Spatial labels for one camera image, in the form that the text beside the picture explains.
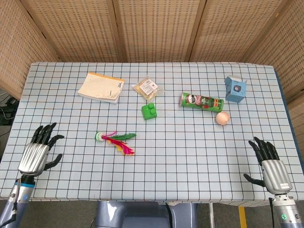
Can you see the green toy building block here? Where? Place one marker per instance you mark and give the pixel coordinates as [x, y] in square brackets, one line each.
[149, 110]

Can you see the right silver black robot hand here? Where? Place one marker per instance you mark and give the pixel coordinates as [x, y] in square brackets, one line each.
[275, 174]

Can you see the feather shuttlecock toy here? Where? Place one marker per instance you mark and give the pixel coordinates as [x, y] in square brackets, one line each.
[116, 142]

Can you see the packaged sandwich snack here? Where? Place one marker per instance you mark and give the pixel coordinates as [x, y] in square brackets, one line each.
[147, 88]

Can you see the blue cardboard box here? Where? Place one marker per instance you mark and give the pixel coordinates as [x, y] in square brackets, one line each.
[235, 89]

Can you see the cream paper notebook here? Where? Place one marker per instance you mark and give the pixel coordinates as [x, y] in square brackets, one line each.
[101, 88]

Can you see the green Pringles can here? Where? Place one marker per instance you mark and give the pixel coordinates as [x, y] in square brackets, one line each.
[202, 101]

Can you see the woven bamboo folding screen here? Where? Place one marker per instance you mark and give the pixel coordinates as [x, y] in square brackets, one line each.
[152, 28]

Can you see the beige egg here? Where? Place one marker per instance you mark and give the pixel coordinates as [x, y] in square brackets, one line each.
[223, 118]

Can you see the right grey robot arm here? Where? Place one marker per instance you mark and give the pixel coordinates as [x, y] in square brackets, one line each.
[286, 211]

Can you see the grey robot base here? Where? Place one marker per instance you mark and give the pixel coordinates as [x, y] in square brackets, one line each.
[145, 215]

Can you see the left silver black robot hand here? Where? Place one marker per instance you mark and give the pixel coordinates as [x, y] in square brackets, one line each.
[33, 154]

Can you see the checkered tablecloth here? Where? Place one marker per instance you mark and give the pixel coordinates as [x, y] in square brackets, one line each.
[152, 166]

